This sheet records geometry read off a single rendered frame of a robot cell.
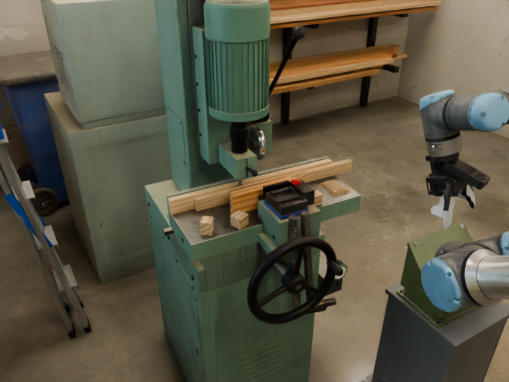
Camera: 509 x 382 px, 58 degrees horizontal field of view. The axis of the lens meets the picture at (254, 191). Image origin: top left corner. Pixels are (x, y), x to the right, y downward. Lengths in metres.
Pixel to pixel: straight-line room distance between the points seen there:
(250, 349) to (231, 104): 0.87
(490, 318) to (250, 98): 1.07
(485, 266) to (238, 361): 0.88
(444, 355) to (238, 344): 0.68
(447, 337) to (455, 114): 0.73
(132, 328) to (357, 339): 1.07
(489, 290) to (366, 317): 1.17
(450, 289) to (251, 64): 0.80
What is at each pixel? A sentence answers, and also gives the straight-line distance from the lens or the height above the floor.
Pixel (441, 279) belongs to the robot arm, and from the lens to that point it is 1.36.
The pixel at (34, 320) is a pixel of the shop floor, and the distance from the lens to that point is 2.57.
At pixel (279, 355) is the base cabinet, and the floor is 0.29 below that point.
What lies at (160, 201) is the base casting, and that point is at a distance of 1.71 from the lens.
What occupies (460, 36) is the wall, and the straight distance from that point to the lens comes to 4.90.
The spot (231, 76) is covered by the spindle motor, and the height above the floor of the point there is 1.33.
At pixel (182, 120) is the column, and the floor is 1.12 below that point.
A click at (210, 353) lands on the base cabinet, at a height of 0.44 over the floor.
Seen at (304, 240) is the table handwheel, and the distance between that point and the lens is 1.23.
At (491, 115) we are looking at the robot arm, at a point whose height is 1.29.
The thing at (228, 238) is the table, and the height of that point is 0.89.
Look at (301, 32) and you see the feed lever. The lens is 1.29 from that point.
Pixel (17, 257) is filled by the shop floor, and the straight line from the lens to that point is 3.03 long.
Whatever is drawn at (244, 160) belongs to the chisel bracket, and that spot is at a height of 1.06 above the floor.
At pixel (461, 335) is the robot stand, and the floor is 0.55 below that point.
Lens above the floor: 1.68
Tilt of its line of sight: 30 degrees down
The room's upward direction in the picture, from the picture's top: straight up
